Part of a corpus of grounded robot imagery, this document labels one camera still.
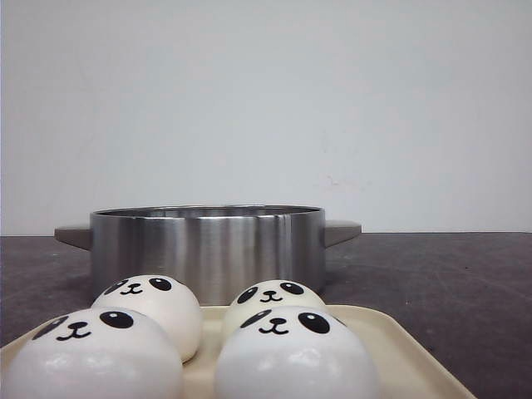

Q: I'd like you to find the stainless steel steamer pot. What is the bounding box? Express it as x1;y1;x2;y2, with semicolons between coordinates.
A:
54;204;362;305

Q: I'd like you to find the cream plastic tray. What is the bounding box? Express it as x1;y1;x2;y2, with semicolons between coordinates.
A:
0;304;477;399

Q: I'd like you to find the panda bun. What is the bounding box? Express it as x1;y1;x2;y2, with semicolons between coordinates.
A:
221;279;327;341
92;274;203;362
1;308;184;398
214;306;381;398

